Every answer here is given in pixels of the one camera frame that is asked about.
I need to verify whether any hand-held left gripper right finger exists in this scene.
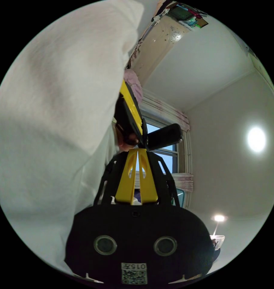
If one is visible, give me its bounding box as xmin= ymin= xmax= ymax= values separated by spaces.
xmin=138 ymin=149 xmax=159 ymax=205

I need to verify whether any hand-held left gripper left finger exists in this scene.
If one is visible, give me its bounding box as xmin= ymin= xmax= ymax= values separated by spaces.
xmin=115 ymin=149 xmax=138 ymax=205

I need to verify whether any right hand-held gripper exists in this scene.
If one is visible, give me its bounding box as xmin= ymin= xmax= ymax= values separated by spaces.
xmin=114 ymin=79 xmax=150 ymax=151

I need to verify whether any white t-shirt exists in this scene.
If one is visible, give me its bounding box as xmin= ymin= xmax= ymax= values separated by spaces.
xmin=0 ymin=0 xmax=144 ymax=275

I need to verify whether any person's right hand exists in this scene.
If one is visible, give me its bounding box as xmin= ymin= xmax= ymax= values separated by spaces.
xmin=115 ymin=125 xmax=140 ymax=152

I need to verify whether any window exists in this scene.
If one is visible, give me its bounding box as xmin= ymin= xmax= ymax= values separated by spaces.
xmin=137 ymin=108 xmax=192 ymax=209

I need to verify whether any white and pink curtain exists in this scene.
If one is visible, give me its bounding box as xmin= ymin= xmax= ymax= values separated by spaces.
xmin=137 ymin=88 xmax=194 ymax=194

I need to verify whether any beige cupboard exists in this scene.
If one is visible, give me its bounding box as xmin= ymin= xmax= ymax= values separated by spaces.
xmin=127 ymin=1 xmax=210 ymax=85

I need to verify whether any small ceiling lamp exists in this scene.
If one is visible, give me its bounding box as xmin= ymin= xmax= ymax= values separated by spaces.
xmin=210 ymin=214 xmax=229 ymax=223

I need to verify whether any round ceiling lamp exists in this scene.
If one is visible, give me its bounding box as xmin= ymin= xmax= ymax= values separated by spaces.
xmin=245 ymin=123 xmax=267 ymax=154

